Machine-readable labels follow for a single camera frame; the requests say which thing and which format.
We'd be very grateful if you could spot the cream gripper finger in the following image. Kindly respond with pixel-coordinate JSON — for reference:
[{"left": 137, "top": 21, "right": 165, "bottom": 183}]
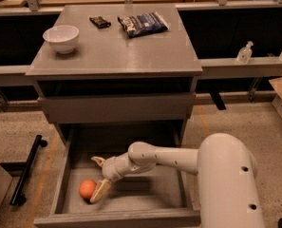
[
  {"left": 90, "top": 179, "right": 111, "bottom": 203},
  {"left": 91, "top": 156, "right": 105, "bottom": 167}
]

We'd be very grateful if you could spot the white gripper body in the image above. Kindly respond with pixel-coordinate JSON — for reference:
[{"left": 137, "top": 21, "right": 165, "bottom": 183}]
[{"left": 102, "top": 155, "right": 128, "bottom": 182}]

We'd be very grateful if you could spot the orange fruit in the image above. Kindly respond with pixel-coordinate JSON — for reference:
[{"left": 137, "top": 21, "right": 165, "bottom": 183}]
[{"left": 79, "top": 180, "right": 97, "bottom": 200}]

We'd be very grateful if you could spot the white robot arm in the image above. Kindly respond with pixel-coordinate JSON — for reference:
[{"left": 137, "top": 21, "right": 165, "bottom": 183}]
[{"left": 90, "top": 133, "right": 265, "bottom": 228}]

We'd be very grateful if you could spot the open grey middle drawer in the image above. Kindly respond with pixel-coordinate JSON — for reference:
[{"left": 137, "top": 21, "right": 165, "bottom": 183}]
[{"left": 34, "top": 122, "right": 200, "bottom": 228}]

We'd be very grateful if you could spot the closed grey top drawer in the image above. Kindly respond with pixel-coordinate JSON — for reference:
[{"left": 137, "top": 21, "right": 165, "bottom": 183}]
[{"left": 38, "top": 93, "right": 194, "bottom": 124}]

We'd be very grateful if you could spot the grey drawer cabinet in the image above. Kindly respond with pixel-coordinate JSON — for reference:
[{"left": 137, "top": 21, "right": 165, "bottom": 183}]
[{"left": 31, "top": 4, "right": 198, "bottom": 143}]

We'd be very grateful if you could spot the black metal bar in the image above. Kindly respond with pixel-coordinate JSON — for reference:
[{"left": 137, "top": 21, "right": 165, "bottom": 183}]
[{"left": 9, "top": 135, "right": 47, "bottom": 206}]

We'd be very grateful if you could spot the white ceramic bowl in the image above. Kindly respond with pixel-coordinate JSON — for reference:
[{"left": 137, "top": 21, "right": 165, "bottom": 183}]
[{"left": 43, "top": 25, "right": 80, "bottom": 54}]

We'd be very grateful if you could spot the small dark snack packet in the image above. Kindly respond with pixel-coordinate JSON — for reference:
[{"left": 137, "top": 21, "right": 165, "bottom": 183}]
[{"left": 89, "top": 16, "right": 111, "bottom": 29}]

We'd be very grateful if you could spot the blue chip bag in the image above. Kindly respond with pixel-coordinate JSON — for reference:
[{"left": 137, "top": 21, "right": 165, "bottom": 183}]
[{"left": 118, "top": 12, "right": 169, "bottom": 38}]

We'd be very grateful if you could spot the clear sanitizer pump bottle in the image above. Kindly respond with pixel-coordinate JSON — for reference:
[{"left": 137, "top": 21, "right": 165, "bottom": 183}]
[{"left": 236, "top": 41, "right": 254, "bottom": 64}]

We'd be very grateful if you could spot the grey metal rail shelf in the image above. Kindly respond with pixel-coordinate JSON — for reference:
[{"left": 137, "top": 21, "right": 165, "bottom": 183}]
[{"left": 0, "top": 57, "right": 282, "bottom": 86}]

